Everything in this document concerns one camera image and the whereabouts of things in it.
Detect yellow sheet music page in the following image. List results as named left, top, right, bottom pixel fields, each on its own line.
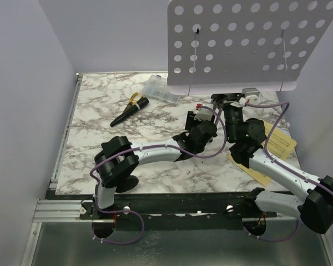
left=227, top=120, right=298, bottom=187

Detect lilac perforated music stand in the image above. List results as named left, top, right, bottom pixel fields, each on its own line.
left=165, top=0, right=333, bottom=142

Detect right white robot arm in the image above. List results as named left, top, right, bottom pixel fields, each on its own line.
left=211, top=93, right=333, bottom=234

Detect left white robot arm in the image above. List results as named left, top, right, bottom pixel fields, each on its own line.
left=93, top=103, right=217, bottom=219

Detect clear plastic compartment box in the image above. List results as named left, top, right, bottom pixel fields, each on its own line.
left=142, top=75, right=180, bottom=106

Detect black microphone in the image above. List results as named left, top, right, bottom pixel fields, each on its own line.
left=110, top=97, right=149, bottom=127

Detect black microphone desk stand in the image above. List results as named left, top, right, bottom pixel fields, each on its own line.
left=115, top=175, right=139, bottom=193

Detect yellow handled pliers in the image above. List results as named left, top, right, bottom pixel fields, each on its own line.
left=124, top=92, right=149, bottom=112

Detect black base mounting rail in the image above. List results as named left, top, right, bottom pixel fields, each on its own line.
left=80, top=192, right=276, bottom=231

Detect aluminium extrusion rail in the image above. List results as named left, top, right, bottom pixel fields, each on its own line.
left=33, top=200, right=81, bottom=223

